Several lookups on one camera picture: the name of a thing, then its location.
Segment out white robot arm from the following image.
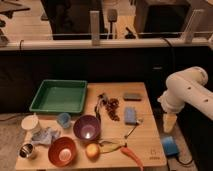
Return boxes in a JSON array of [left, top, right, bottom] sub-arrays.
[[157, 66, 213, 133]]

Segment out small blue cup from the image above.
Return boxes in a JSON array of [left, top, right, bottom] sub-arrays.
[[57, 113, 71, 129]]

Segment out white plastic cup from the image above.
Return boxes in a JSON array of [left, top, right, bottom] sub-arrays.
[[21, 115, 41, 134]]

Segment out small metal cup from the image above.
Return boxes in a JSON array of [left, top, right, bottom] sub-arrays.
[[19, 143, 36, 159]]

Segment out blue box on floor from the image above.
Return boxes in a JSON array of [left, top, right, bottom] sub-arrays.
[[161, 136, 179, 157]]

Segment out metal spoon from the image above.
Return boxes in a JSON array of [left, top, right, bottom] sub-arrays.
[[124, 119, 143, 139]]

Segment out blue sponge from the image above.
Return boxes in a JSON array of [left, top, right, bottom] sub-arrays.
[[124, 107, 137, 125]]

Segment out grey sponge block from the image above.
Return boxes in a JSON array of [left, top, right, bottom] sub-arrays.
[[123, 93, 142, 101]]

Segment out yellow red apple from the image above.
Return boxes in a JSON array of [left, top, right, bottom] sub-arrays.
[[85, 143, 100, 159]]

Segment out purple bowl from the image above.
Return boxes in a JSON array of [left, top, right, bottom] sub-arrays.
[[73, 115, 101, 141]]

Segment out white railing bar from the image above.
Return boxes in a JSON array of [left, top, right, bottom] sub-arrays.
[[0, 37, 213, 51]]

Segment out green plastic tray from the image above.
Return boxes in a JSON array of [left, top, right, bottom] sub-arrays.
[[29, 80, 87, 114]]

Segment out red bowl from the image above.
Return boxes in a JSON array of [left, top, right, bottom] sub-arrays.
[[48, 137, 77, 167]]

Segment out black cable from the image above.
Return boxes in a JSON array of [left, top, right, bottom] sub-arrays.
[[161, 36, 177, 74]]

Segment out black handled utensil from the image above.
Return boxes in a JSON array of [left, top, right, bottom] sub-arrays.
[[94, 93, 108, 120]]

